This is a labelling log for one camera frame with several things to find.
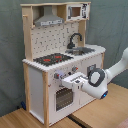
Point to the wooden toy kitchen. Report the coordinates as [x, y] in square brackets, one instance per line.
[40, 84]

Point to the red oven knob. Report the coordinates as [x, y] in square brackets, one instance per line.
[56, 75]
[74, 69]

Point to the white fridge door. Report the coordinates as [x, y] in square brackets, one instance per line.
[84, 97]

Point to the toy microwave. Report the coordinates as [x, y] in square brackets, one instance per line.
[78, 11]

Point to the grey range hood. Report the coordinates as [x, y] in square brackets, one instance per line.
[48, 18]

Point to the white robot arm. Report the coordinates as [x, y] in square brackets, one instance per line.
[96, 83]

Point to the black toy stovetop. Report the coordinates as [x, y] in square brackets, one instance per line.
[52, 59]

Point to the left red oven knob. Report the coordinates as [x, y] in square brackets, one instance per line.
[56, 75]

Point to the right red oven knob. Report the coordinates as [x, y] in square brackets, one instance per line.
[74, 69]

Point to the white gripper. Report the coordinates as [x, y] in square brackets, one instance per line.
[75, 80]

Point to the grey ice dispenser panel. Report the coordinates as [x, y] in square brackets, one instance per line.
[89, 68]

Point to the toy oven door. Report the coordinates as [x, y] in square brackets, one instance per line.
[63, 98]

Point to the grey toy sink basin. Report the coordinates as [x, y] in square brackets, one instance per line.
[79, 51]

